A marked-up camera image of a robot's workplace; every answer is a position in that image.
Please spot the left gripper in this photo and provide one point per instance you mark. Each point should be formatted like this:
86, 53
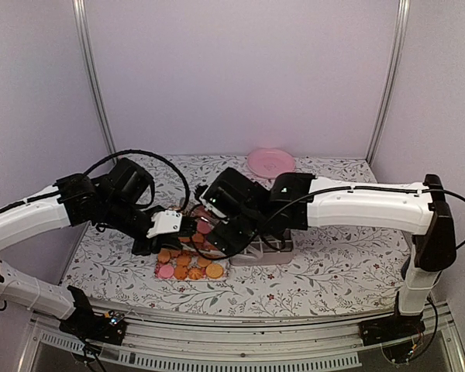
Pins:
158, 241

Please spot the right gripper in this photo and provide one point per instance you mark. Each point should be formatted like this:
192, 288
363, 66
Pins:
221, 235

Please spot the floral cookie tray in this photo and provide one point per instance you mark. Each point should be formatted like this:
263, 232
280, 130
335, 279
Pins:
195, 252

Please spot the compartment tin box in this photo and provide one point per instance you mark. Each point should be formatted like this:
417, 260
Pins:
267, 251

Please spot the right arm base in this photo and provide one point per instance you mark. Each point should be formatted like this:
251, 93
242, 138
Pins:
390, 328

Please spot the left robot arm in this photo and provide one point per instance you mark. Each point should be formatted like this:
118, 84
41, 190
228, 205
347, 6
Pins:
106, 195

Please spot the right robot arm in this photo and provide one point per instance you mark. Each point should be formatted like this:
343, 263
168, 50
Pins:
247, 210

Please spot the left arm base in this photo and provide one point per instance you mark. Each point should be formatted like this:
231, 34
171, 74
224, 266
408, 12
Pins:
85, 324

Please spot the pink sandwich cookie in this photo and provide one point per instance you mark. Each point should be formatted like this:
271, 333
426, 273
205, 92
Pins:
203, 227

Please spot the pink round cookie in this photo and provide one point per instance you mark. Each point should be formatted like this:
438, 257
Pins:
166, 271

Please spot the round cream sandwich cookie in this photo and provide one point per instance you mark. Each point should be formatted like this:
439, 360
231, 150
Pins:
214, 271

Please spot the swirl butter cookie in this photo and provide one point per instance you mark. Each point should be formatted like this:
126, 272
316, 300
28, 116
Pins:
195, 274

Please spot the pink plate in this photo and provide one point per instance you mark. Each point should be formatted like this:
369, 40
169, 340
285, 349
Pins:
269, 163

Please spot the floral tablecloth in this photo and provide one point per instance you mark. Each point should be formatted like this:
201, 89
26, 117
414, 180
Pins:
335, 270

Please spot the dark blue cup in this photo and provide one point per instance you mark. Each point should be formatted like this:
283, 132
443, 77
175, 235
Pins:
404, 268

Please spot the front aluminium rail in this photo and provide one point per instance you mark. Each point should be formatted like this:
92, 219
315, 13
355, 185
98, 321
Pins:
173, 341

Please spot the left aluminium post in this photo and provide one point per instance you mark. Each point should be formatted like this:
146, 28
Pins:
81, 22

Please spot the aluminium post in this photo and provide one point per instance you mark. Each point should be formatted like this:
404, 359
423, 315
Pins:
400, 30
81, 22

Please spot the right aluminium post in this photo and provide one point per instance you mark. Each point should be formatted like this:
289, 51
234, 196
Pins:
400, 30

